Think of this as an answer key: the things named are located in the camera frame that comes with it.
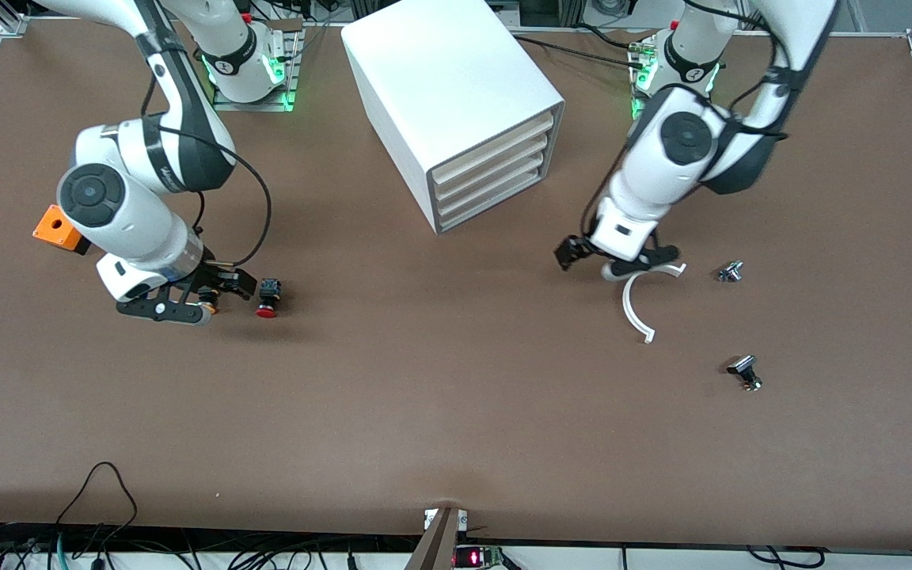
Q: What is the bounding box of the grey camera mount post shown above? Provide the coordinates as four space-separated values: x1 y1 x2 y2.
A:
405 507 469 570

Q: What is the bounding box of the black base power cable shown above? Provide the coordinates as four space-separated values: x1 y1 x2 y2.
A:
513 33 651 72

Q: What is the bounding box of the black looped cable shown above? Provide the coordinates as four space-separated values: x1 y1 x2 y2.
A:
52 462 140 570

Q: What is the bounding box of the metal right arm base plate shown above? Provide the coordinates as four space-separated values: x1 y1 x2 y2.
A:
212 20 303 112

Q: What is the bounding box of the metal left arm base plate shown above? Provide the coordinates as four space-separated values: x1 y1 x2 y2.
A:
632 36 716 124

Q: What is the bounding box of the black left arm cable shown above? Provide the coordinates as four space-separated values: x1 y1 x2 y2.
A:
581 0 791 238

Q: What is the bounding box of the white curved plastic arc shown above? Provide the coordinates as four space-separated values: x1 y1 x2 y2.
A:
622 263 688 344

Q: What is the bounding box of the device with red display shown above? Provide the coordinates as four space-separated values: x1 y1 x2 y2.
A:
454 545 508 569

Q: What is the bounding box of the orange button box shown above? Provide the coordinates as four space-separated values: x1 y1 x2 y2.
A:
32 204 93 256

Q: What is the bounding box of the red push button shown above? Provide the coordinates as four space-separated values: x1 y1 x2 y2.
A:
256 278 283 319

